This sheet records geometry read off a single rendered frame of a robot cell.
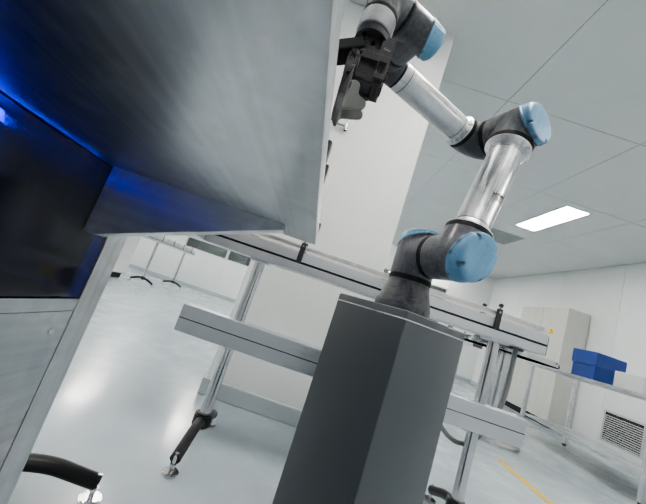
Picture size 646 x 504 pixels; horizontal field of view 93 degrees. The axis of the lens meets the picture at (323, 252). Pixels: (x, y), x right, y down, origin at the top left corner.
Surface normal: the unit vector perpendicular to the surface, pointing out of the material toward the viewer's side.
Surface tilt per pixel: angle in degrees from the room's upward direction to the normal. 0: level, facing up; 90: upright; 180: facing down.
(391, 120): 90
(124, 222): 90
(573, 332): 90
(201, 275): 90
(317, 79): 180
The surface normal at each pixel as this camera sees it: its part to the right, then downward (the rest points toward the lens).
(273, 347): 0.04, -0.15
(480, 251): 0.37, 0.11
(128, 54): -0.32, 0.93
